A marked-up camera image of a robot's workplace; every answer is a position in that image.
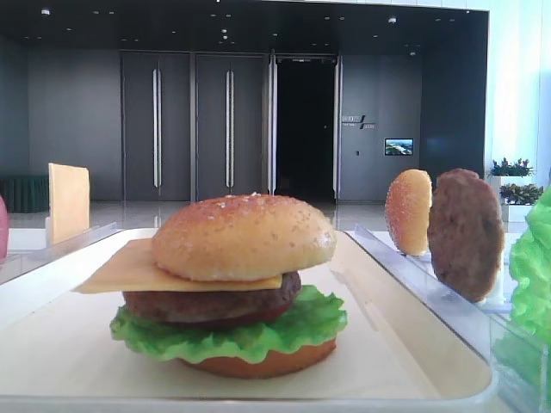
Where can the sesame top bun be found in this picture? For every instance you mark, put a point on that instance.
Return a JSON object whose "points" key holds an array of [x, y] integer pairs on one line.
{"points": [[243, 238]]}

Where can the green lettuce on tray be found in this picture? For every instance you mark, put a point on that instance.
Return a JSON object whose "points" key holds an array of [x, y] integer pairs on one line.
{"points": [[313, 319]]}

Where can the meat patty on tray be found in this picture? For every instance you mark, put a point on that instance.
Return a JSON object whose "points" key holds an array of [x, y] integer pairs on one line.
{"points": [[217, 310]]}

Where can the cheese slice on tray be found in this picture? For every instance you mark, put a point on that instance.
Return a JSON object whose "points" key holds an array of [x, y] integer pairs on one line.
{"points": [[132, 269]]}

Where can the standing meat patty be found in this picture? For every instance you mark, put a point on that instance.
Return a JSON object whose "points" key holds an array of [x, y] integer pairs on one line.
{"points": [[465, 234]]}

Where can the standing cheese slice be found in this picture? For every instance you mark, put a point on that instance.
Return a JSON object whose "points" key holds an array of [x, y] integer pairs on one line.
{"points": [[69, 196]]}

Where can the standing green lettuce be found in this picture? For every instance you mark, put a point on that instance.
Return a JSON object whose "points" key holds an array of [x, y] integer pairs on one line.
{"points": [[530, 267]]}

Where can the standing red tomato slice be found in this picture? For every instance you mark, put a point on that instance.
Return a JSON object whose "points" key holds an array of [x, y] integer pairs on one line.
{"points": [[4, 229]]}

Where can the middle grey double door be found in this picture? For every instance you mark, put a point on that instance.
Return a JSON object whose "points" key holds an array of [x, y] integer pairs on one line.
{"points": [[229, 125]]}

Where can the grey double door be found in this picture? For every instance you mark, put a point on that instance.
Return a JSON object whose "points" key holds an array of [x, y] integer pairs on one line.
{"points": [[156, 132], [229, 125]]}

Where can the bottom bun on tray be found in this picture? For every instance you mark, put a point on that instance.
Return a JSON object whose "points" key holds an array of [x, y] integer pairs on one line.
{"points": [[275, 364]]}

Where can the left grey double door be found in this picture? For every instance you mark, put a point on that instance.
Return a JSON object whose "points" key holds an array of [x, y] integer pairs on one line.
{"points": [[156, 132]]}

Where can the flower planter box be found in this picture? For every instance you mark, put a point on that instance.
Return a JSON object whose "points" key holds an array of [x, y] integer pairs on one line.
{"points": [[513, 184]]}

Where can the green skirted table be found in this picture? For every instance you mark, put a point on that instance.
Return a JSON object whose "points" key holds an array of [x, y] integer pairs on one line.
{"points": [[25, 194]]}

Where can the cream plastic tray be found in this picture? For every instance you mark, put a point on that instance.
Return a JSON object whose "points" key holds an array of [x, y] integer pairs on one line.
{"points": [[394, 356]]}

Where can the clear left holder rack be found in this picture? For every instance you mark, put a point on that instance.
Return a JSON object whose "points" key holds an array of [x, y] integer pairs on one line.
{"points": [[28, 249]]}

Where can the clear holder rack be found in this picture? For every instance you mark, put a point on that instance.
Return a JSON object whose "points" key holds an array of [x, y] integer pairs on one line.
{"points": [[28, 249], [522, 360]]}

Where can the clear right holder rack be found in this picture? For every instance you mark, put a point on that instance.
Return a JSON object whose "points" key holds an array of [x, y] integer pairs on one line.
{"points": [[522, 360]]}

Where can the wall display screen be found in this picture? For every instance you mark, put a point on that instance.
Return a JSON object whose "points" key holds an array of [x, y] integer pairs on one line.
{"points": [[399, 147]]}

